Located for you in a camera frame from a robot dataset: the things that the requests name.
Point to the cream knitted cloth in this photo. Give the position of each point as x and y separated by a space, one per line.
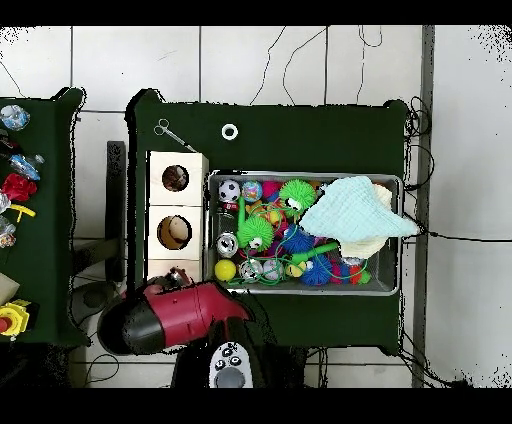
360 250

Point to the mint green knitted cloth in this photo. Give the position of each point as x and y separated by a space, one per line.
352 208

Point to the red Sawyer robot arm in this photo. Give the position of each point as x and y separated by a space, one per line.
180 312

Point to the wooden box with three holes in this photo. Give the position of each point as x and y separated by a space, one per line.
198 240

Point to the yellow ball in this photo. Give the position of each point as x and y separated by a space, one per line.
225 270

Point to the silver soda can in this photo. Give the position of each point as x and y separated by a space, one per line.
227 244

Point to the green spiky rubber ball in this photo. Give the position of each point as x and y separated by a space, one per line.
254 232

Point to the white toy baseball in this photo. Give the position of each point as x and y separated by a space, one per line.
272 268

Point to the black white toy soccer ball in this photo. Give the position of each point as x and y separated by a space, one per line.
229 190

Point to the colourful globe ball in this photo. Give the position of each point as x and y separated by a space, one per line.
252 191

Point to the blue spiky ball with eyes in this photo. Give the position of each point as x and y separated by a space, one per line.
316 274

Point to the green spiky ball with eyes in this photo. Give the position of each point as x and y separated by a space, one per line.
296 195

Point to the metal scissors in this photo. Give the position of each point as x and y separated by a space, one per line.
172 134

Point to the yellow plastic toy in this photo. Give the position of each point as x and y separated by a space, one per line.
22 211

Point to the yellow emergency stop button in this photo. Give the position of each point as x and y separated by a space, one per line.
12 318

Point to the beige foam block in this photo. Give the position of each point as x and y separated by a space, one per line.
6 286

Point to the clear plastic packet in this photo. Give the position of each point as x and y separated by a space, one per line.
6 232

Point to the red cloth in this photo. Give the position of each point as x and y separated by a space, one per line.
18 187

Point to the crushed bottle with blue label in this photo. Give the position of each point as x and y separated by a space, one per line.
26 166

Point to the crushed clear plastic bottle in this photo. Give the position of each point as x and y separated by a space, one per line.
14 117

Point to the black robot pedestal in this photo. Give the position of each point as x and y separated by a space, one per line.
295 368

